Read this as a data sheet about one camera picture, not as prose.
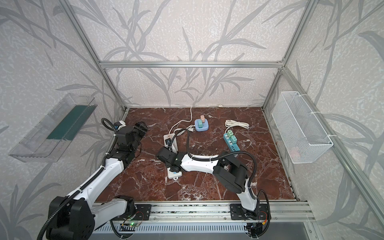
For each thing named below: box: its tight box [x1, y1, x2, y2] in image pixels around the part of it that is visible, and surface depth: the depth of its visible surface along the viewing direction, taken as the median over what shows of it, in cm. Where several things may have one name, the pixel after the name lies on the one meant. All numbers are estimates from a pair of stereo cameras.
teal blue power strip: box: [223, 132, 241, 152], surface depth 98 cm
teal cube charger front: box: [230, 135, 238, 144], surface depth 96 cm
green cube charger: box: [227, 129, 234, 138], surface depth 98 cm
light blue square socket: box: [194, 118, 209, 132], surface depth 108 cm
